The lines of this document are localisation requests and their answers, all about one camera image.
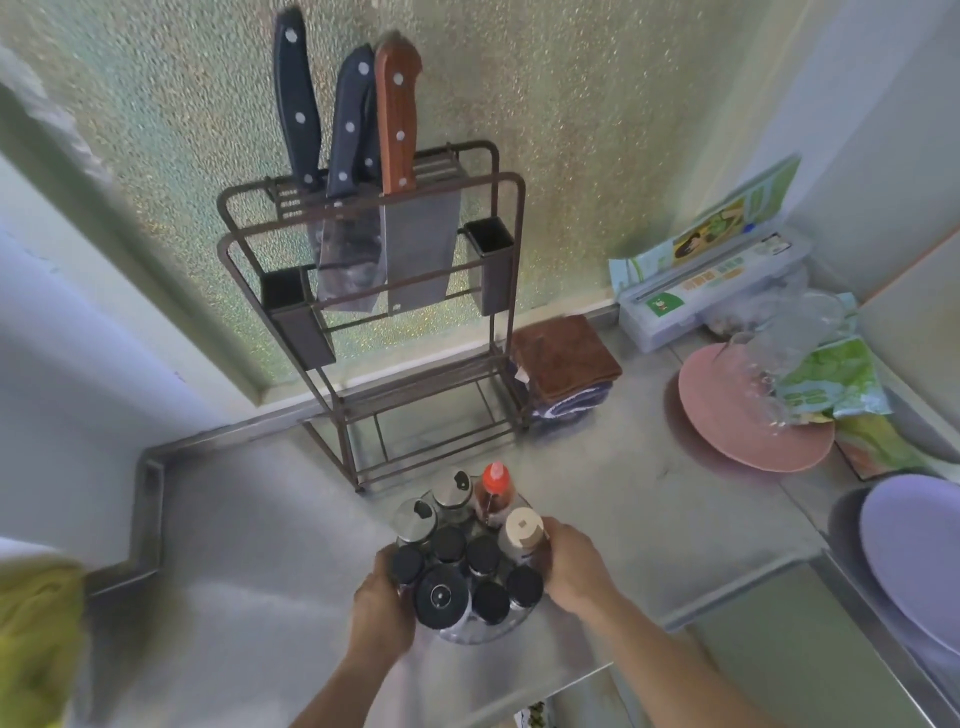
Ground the person's left forearm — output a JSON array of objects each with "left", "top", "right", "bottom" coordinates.
[{"left": 288, "top": 643, "right": 412, "bottom": 728}]

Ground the person's left hand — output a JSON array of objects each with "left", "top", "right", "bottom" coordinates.
[{"left": 348, "top": 544, "right": 418, "bottom": 663}]

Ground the frosted glass window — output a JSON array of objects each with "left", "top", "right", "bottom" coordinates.
[{"left": 0, "top": 0, "right": 815, "bottom": 406}]

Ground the brown folded cloth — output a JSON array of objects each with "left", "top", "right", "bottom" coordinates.
[{"left": 510, "top": 314, "right": 624, "bottom": 404}]

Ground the white cling film dispenser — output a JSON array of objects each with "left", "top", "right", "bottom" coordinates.
[{"left": 616, "top": 225, "right": 815, "bottom": 354}]

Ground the slim dark handle knife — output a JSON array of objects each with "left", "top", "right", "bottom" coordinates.
[{"left": 272, "top": 6, "right": 325, "bottom": 252}]

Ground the yellow green flat packet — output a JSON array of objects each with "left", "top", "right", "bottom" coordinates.
[{"left": 832, "top": 411, "right": 931, "bottom": 481}]

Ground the green printed carton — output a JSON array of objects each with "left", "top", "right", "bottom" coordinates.
[{"left": 607, "top": 154, "right": 802, "bottom": 295}]

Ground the yellow green cloth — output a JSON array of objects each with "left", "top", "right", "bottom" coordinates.
[{"left": 0, "top": 555, "right": 87, "bottom": 728}]

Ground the person's right forearm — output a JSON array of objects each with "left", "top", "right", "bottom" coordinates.
[{"left": 583, "top": 588, "right": 785, "bottom": 728}]

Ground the brown utensil holder cup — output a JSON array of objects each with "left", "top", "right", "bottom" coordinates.
[
  {"left": 460, "top": 217, "right": 518, "bottom": 317},
  {"left": 258, "top": 265, "right": 338, "bottom": 372}
]

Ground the dark handle cleaver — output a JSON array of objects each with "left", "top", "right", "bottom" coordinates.
[{"left": 315, "top": 43, "right": 388, "bottom": 314}]

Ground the small black cap spice jar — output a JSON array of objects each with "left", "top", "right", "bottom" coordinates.
[
  {"left": 471, "top": 582, "right": 512, "bottom": 627},
  {"left": 431, "top": 525, "right": 468, "bottom": 565},
  {"left": 506, "top": 565, "right": 545, "bottom": 612},
  {"left": 388, "top": 545, "right": 426, "bottom": 594},
  {"left": 465, "top": 535, "right": 504, "bottom": 580}
]

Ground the green printed packet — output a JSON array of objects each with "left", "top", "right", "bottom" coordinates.
[{"left": 774, "top": 336, "right": 894, "bottom": 423}]

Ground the clear round condiment tray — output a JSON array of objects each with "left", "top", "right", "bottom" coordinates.
[{"left": 388, "top": 480, "right": 558, "bottom": 647}]

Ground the large black lid jar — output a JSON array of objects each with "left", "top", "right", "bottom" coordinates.
[{"left": 414, "top": 565, "right": 474, "bottom": 633}]

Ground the brown metal knife rack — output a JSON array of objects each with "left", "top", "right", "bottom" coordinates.
[{"left": 216, "top": 140, "right": 535, "bottom": 494}]

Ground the blue folded cloth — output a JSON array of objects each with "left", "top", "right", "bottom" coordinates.
[{"left": 516, "top": 365, "right": 616, "bottom": 423}]

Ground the person's right hand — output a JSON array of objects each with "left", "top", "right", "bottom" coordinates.
[{"left": 533, "top": 517, "right": 622, "bottom": 621}]

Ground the beige cap bottle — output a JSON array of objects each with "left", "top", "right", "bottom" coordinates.
[{"left": 498, "top": 507, "right": 546, "bottom": 564}]

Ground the lilac plate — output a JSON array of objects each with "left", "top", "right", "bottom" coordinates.
[{"left": 858, "top": 473, "right": 960, "bottom": 655}]

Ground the steel sink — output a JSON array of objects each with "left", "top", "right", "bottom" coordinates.
[{"left": 678, "top": 551, "right": 960, "bottom": 728}]

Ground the clear plastic bag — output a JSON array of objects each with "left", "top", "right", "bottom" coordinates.
[{"left": 705, "top": 285, "right": 860, "bottom": 429}]

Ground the silver lid glass shaker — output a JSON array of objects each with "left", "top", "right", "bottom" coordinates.
[
  {"left": 430, "top": 470, "right": 474, "bottom": 526},
  {"left": 393, "top": 498, "right": 439, "bottom": 550}
]

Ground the pink plate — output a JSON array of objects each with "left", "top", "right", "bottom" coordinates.
[{"left": 678, "top": 342, "right": 836, "bottom": 474}]

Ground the red cap sauce bottle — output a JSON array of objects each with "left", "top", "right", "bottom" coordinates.
[{"left": 473, "top": 461, "right": 519, "bottom": 530}]

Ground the wooden handle cleaver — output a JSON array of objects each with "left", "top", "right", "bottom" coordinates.
[{"left": 373, "top": 36, "right": 463, "bottom": 315}]

